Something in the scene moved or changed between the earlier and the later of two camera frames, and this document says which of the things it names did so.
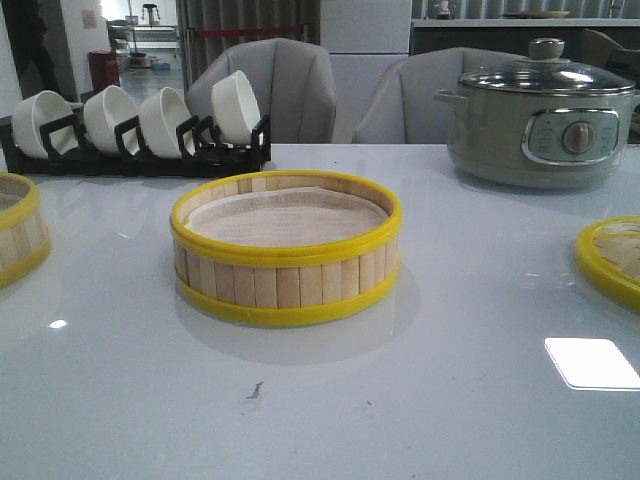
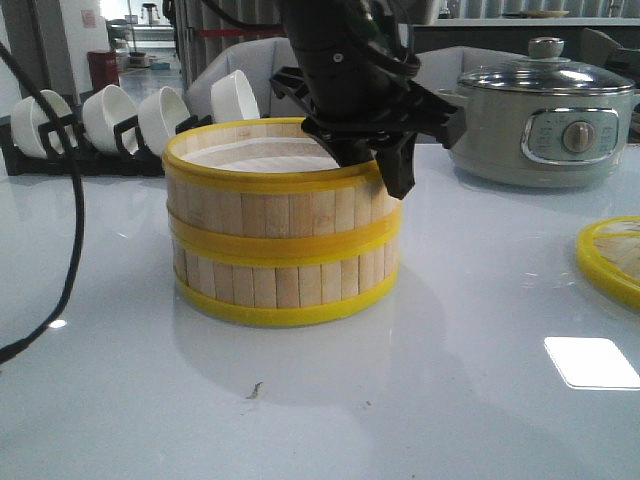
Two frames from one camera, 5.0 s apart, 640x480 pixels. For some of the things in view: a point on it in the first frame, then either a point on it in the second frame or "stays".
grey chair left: x=293 y=83 stays
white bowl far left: x=36 y=110 stays
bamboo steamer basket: x=24 y=237 to x=263 y=218
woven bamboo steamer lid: x=609 y=253 stays
